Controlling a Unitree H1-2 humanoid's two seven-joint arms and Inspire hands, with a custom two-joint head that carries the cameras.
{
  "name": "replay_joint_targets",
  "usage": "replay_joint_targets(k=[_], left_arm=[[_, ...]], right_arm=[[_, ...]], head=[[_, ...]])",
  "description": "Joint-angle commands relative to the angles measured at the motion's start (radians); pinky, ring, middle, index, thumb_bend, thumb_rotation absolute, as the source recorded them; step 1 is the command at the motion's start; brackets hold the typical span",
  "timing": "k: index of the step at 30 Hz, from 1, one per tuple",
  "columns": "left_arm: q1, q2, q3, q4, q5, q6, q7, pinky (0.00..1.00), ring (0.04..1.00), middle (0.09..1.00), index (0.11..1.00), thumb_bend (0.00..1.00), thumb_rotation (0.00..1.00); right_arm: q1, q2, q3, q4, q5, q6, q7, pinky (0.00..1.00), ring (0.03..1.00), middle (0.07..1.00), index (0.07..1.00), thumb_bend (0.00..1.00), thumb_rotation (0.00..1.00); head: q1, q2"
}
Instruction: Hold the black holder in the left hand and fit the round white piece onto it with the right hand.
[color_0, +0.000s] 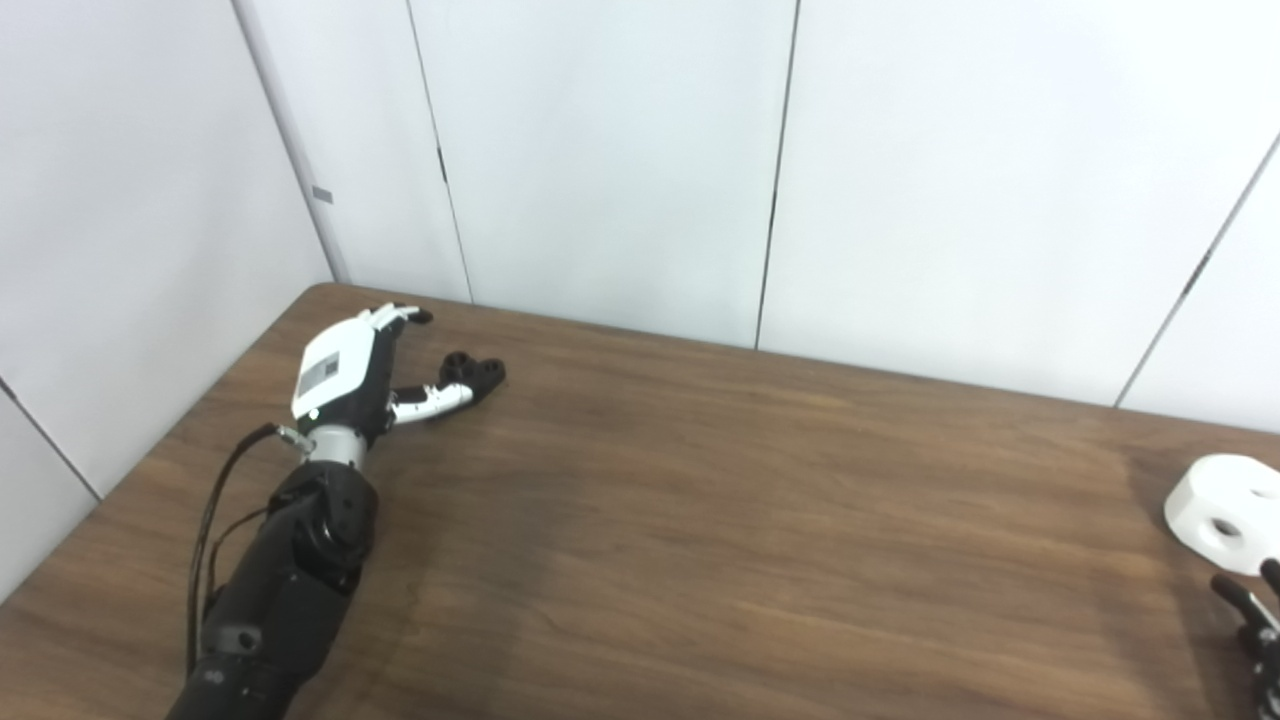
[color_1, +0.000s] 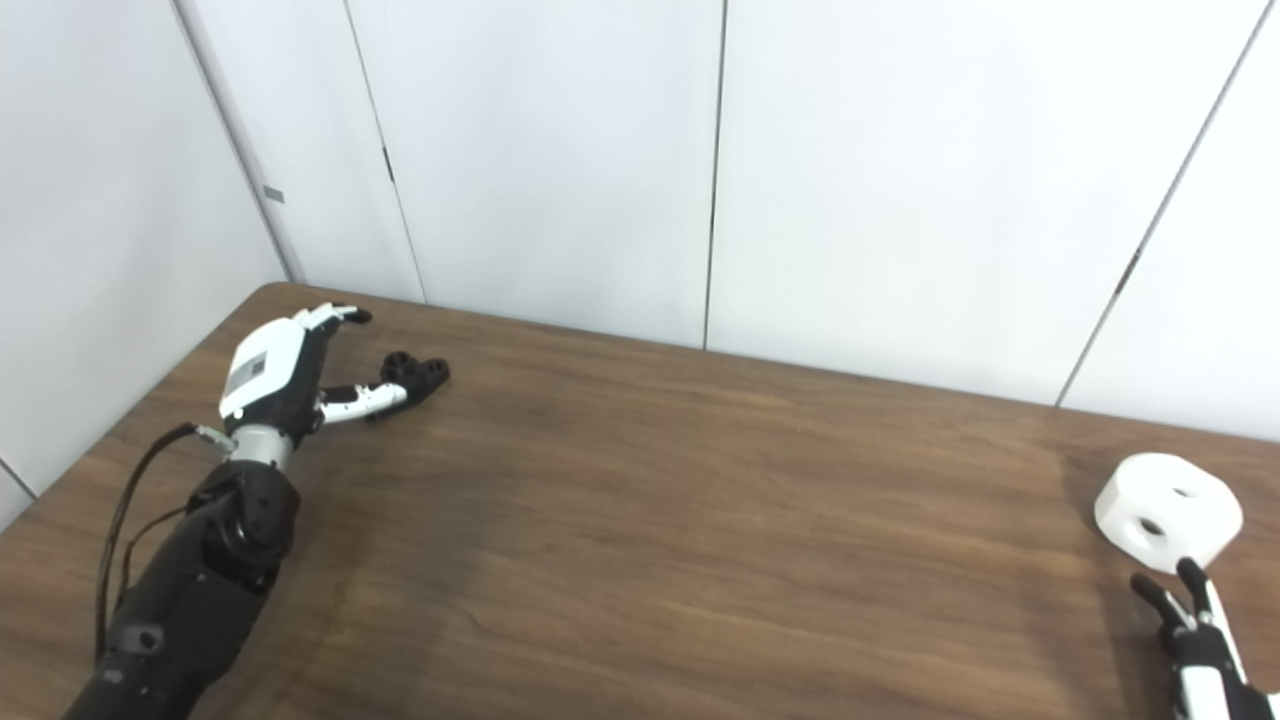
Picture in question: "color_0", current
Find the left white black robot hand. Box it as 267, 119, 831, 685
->
290, 303, 476, 446

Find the black plastic holder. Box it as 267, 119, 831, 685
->
437, 351, 507, 406

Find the round white plastic piece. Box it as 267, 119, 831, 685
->
1163, 453, 1280, 577

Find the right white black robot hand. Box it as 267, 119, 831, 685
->
1210, 558, 1280, 720

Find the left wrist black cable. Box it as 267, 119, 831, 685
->
185, 423, 311, 676

